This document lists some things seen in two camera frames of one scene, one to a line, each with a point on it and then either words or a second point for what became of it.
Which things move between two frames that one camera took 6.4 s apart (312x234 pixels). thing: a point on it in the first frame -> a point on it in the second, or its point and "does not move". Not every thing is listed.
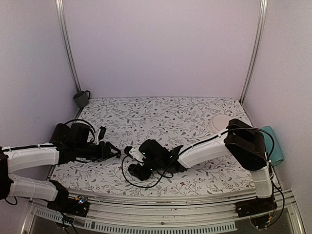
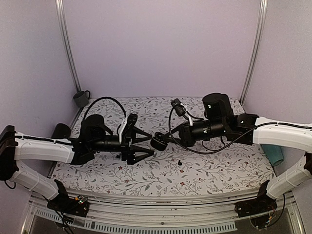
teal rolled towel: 276,157 does not move
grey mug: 81,98 does not move
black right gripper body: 139,173 -> 189,140
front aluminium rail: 213,212 does not move
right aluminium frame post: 263,8 does not move
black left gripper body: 100,153 -> 125,151
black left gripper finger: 118,154 -> 136,149
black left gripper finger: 111,146 -> 136,130
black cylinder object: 61,136 does not move
